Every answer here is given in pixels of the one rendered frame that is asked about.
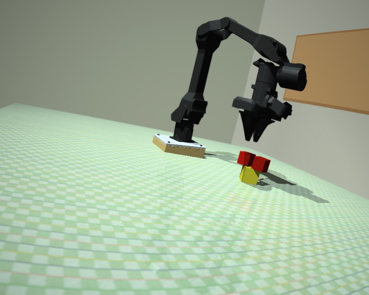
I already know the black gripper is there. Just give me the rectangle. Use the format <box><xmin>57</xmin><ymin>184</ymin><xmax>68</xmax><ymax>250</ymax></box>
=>
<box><xmin>232</xmin><ymin>81</ymin><xmax>281</xmax><ymax>142</ymax></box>

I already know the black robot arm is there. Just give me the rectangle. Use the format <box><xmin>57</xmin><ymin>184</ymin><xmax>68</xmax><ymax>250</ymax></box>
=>
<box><xmin>169</xmin><ymin>17</ymin><xmax>307</xmax><ymax>143</ymax></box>

